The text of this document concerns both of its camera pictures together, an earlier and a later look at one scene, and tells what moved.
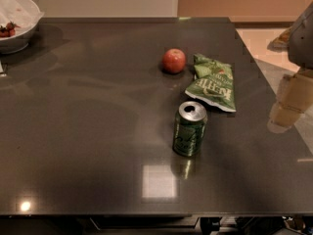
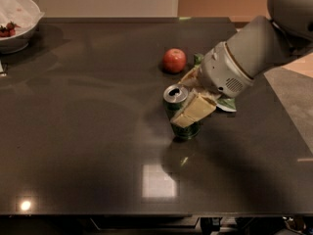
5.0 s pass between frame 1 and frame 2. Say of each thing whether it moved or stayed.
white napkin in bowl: stayed
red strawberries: stayed
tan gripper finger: moved
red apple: stayed
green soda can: moved
